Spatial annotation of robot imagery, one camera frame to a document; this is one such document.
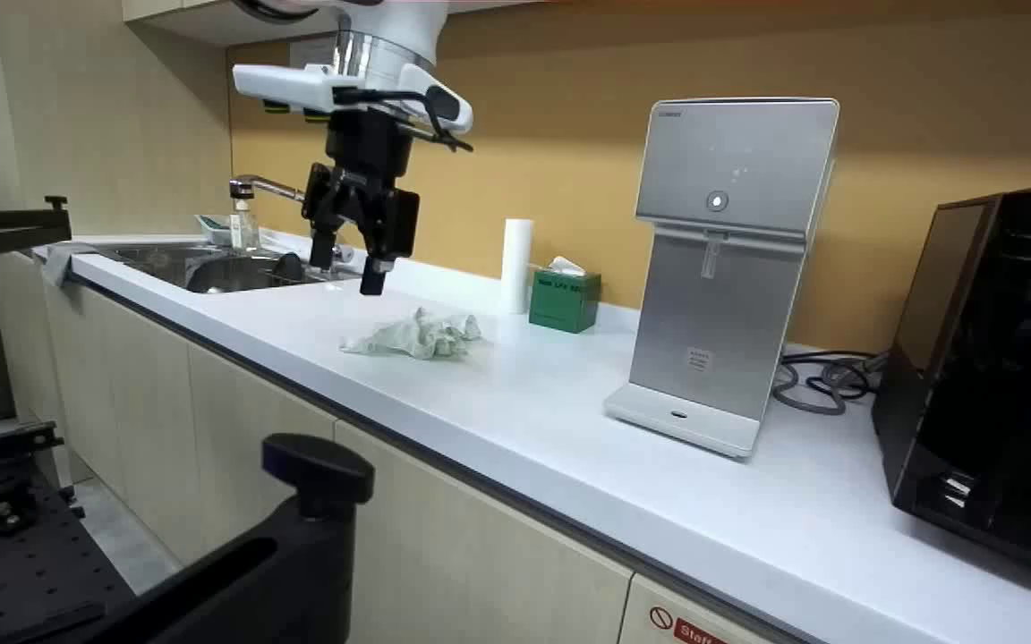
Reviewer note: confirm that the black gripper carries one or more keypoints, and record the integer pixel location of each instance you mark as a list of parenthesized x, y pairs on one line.
[(368, 140)]

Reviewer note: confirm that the white green-stained towel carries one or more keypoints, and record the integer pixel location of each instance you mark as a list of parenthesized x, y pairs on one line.
[(422, 333)]

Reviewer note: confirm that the chrome faucet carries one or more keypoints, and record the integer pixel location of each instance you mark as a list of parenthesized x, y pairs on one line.
[(264, 185)]

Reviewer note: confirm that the small clear soap bottle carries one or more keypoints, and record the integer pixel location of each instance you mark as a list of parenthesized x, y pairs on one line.
[(241, 228)]

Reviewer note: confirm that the dark round pan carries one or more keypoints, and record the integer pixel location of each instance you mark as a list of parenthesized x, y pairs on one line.
[(241, 274)]

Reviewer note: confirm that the white paper roll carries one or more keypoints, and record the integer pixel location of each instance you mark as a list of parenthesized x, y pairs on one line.
[(518, 266)]

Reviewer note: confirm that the steel kitchen sink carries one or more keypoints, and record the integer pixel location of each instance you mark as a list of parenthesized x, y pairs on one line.
[(158, 260)]

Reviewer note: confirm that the green tissue box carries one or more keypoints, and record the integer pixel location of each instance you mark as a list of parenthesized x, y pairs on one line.
[(562, 301)]

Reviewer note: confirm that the beige base cabinet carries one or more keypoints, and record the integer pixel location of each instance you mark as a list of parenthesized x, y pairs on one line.
[(241, 451)]

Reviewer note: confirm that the silver water dispenser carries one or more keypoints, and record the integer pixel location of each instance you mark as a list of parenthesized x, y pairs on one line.
[(716, 274)]

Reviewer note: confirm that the red warning sticker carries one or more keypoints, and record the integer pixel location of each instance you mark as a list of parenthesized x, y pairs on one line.
[(682, 626)]

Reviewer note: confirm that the black glossy oven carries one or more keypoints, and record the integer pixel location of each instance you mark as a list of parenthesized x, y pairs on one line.
[(1005, 369)]

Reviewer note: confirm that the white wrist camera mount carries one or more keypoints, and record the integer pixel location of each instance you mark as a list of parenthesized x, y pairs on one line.
[(284, 88)]

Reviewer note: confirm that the beige wall cabinet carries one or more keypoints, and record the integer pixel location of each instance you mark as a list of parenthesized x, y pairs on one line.
[(179, 19)]

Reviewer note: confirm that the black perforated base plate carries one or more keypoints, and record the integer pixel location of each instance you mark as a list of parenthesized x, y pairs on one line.
[(15, 575)]

